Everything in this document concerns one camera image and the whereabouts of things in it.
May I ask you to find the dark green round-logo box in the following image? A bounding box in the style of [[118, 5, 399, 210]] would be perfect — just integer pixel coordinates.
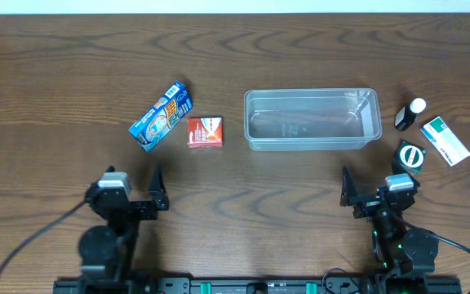
[[394, 140, 427, 175]]

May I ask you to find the white green Panadol box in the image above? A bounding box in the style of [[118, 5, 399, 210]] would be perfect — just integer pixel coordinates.
[[420, 116, 470, 167]]

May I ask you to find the blue Cool Fever box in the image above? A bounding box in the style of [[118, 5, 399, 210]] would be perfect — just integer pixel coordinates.
[[129, 81, 193, 152]]

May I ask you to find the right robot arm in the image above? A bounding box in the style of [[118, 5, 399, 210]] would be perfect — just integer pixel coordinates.
[[340, 167, 438, 293]]

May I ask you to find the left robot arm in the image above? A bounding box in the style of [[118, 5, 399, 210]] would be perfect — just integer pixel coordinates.
[[78, 167, 170, 289]]

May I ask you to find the clear plastic container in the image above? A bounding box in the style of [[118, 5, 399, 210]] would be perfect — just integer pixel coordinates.
[[243, 88, 383, 151]]

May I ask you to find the red small box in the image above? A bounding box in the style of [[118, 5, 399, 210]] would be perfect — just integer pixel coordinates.
[[188, 117, 224, 148]]

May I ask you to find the dark bottle white cap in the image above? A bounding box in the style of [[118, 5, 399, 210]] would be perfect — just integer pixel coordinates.
[[394, 98, 427, 131]]

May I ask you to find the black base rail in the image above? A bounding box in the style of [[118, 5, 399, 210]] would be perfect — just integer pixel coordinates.
[[52, 276, 462, 294]]

